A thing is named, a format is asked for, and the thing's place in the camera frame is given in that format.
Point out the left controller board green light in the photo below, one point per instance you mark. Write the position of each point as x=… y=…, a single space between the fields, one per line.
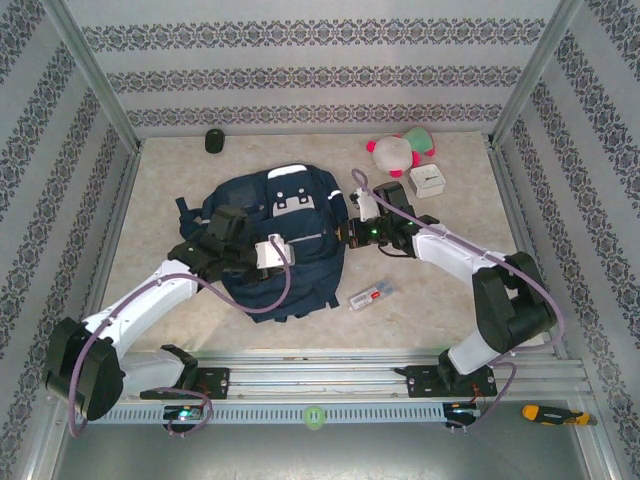
x=185 y=414

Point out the right controller board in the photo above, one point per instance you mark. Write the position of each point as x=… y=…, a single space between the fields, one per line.
x=462 y=412

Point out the small white box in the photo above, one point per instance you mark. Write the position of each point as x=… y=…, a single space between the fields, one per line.
x=427 y=182

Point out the small black speaker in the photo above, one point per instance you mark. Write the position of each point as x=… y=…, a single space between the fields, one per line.
x=215 y=141

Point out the green tape roll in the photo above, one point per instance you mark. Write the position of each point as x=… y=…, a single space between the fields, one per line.
x=306 y=418

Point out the white pink green plush toy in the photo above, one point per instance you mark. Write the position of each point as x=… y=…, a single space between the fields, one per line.
x=392 y=155

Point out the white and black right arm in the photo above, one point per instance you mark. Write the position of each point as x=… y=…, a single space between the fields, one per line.
x=450 y=250

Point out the aluminium frame post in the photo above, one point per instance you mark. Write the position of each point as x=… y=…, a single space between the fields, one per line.
x=94 y=75
x=536 y=75

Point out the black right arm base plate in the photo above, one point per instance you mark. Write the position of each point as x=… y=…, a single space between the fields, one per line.
x=420 y=382

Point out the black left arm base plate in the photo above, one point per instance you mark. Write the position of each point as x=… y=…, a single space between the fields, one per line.
x=215 y=382

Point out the yellow black utility knife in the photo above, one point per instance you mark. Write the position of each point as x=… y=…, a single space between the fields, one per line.
x=550 y=415

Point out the clear package with red label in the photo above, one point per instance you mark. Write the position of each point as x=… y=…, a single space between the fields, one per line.
x=372 y=297

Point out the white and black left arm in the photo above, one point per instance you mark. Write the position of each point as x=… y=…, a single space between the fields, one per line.
x=145 y=296

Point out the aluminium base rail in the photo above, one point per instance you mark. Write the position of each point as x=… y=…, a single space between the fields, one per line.
x=320 y=372

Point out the aluminium side rail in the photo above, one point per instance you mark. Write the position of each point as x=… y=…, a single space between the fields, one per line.
x=517 y=215
x=116 y=225

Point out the navy blue backpack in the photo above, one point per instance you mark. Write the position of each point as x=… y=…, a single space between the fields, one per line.
x=300 y=280

